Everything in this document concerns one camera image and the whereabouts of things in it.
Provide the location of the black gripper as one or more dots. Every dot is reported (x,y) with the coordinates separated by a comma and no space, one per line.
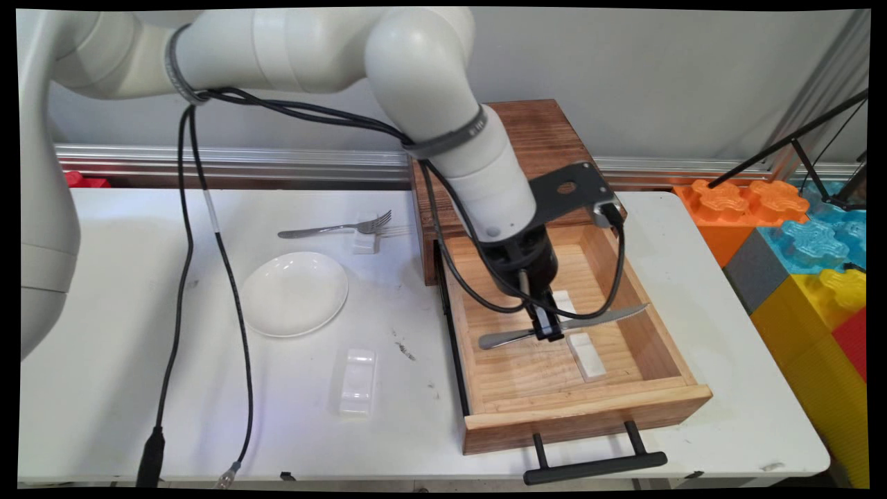
(520,263)

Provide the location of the steel table knife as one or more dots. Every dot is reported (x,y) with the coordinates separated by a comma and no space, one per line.
(603,317)

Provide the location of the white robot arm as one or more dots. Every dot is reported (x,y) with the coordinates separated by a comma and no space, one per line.
(312,48)

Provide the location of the white rest block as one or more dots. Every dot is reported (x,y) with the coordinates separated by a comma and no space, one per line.
(589,357)
(565,299)

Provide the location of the light wooden drawer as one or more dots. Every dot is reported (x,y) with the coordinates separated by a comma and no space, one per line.
(527,374)

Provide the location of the dark wooden cabinet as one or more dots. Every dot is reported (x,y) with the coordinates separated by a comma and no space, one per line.
(547,132)

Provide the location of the long white cutlery rest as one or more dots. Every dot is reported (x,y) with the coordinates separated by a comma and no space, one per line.
(358,384)

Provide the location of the small white cutlery rest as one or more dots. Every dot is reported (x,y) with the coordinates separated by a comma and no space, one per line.
(365,242)

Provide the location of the orange plastic block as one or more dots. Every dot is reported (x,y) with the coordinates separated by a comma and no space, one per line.
(724,208)

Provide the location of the grey plastic block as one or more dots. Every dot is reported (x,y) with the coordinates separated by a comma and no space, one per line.
(755,274)

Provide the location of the steel fork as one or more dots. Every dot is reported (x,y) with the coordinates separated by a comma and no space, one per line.
(326,229)

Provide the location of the white round plate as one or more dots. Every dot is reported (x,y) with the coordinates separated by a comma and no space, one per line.
(294,294)

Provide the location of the yellow plastic block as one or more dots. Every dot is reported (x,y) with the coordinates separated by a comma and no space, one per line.
(804,346)

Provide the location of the blue plastic block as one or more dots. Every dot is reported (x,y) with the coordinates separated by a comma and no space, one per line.
(811,242)

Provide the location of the black tripod stand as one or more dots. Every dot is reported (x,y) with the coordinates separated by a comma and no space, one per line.
(783,147)

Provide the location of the small red plastic block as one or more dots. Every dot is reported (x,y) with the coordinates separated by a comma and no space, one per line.
(86,181)

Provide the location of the black drawer slide rail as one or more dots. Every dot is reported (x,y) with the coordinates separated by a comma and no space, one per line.
(457,374)

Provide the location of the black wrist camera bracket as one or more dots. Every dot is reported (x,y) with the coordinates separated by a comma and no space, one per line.
(575,187)

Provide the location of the aluminium wall rail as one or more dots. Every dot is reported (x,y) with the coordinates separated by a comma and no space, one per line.
(242,163)

